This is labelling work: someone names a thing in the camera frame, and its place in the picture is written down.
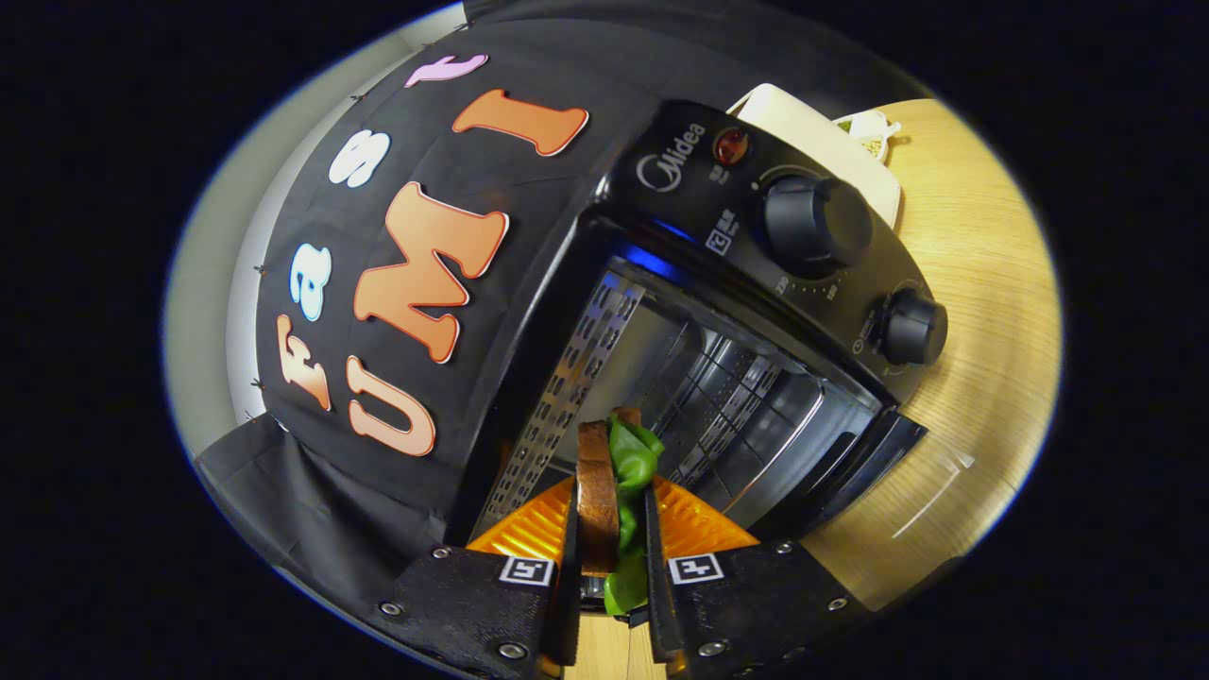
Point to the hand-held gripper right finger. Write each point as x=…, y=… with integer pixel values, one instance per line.
x=654, y=567

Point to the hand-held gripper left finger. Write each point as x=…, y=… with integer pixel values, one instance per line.
x=570, y=604

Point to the bread and lettuce sandwich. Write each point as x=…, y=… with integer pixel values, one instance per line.
x=597, y=501

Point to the black toaster oven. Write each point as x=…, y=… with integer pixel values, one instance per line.
x=680, y=198

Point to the white boxy appliance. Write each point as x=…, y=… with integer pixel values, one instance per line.
x=831, y=151

